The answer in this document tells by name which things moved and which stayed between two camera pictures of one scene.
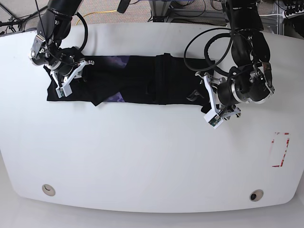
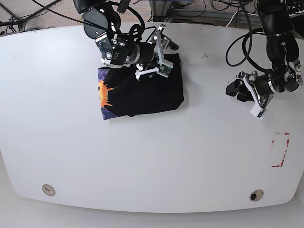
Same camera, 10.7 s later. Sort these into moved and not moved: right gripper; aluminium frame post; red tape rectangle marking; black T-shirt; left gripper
Moved: black T-shirt; right gripper; left gripper
Not moved: red tape rectangle marking; aluminium frame post
